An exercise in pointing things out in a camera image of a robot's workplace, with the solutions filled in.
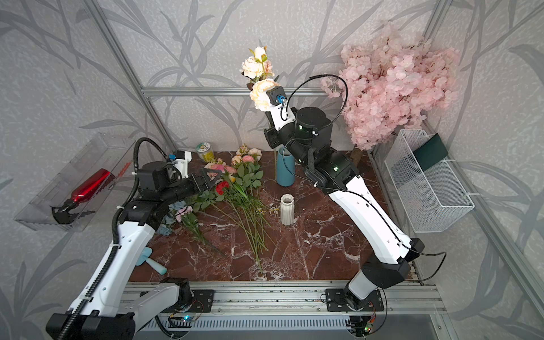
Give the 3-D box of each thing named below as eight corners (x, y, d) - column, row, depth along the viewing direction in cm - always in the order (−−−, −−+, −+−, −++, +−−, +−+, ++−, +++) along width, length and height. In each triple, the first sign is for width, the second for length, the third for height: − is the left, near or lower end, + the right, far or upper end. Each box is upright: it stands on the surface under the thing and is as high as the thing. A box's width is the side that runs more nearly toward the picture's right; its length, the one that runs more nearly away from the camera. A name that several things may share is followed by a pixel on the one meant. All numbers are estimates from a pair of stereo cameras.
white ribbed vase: (280, 225, 94) (280, 205, 81) (281, 214, 98) (280, 193, 85) (293, 225, 94) (294, 206, 81) (292, 214, 98) (294, 193, 85)
